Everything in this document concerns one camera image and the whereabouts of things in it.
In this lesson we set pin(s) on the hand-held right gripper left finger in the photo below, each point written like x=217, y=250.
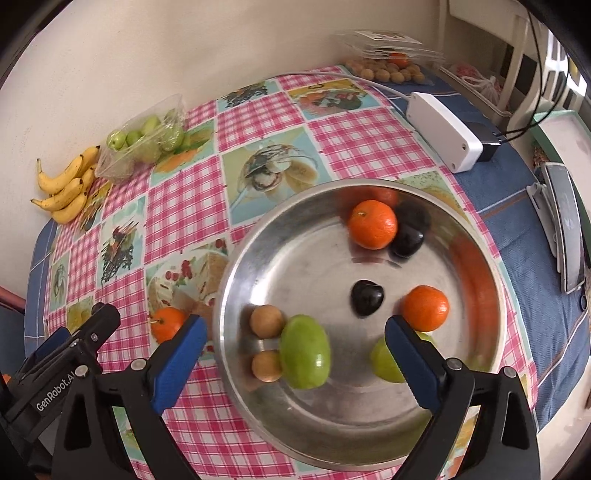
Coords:
x=182, y=357

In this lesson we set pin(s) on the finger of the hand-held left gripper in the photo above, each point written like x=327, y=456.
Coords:
x=182, y=357
x=461, y=415

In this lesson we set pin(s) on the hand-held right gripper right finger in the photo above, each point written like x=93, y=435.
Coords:
x=411, y=364

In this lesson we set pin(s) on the yellow-green mango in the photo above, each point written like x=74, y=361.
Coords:
x=385, y=362

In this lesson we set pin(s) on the orange tangerine with stem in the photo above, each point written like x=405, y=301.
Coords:
x=167, y=323

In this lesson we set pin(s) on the green mango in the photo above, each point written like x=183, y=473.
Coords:
x=304, y=353

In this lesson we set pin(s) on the round metal plate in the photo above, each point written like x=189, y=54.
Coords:
x=314, y=258

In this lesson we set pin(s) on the pile of small green fruits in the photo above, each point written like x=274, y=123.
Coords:
x=152, y=123

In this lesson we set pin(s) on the blue tablecloth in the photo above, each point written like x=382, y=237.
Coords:
x=517, y=258

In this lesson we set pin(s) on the pink checked printed tablecloth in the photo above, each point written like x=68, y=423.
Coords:
x=184, y=203

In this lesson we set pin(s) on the clear plastic punnet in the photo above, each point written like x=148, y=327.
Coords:
x=120, y=166

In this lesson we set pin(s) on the yellow banana bunch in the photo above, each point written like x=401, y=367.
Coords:
x=64, y=194

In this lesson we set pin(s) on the dark smartphone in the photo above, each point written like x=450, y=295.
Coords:
x=565, y=230

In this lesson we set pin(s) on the white phone stand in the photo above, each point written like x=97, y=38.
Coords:
x=538, y=198

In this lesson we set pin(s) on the black power adapter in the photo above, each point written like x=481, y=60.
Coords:
x=490, y=147

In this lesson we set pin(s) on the white power box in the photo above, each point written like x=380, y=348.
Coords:
x=443, y=129

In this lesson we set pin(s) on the pale green tray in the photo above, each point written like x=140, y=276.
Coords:
x=554, y=134

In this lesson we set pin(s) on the plastic bag with red contents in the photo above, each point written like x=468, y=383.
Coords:
x=480, y=85

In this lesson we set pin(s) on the pile of loose brown longans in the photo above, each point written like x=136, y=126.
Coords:
x=383, y=74

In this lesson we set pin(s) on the tangerine in clear container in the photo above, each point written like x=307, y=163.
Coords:
x=398, y=59

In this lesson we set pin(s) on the clear plastic clamshell container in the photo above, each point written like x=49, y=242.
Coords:
x=378, y=44

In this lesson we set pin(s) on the white chair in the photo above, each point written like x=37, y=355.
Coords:
x=508, y=46

